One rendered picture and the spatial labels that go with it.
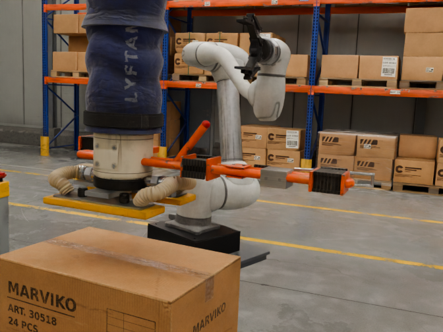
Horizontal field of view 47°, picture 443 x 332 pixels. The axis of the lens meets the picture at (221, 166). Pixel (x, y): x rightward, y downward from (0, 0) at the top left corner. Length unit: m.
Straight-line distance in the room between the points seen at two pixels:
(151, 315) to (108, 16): 0.76
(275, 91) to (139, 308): 0.90
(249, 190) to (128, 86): 1.02
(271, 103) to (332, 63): 6.72
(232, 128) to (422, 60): 6.32
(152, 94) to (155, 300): 0.55
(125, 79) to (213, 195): 0.90
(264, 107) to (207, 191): 0.50
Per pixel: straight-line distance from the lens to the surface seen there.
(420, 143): 8.86
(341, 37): 9.83
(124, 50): 1.38
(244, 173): 1.29
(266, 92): 1.80
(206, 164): 1.32
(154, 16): 1.42
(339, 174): 1.22
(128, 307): 1.32
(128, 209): 1.34
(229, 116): 2.29
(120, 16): 1.38
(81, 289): 1.40
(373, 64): 8.42
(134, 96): 1.38
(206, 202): 2.13
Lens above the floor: 1.44
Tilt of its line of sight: 8 degrees down
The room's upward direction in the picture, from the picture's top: 2 degrees clockwise
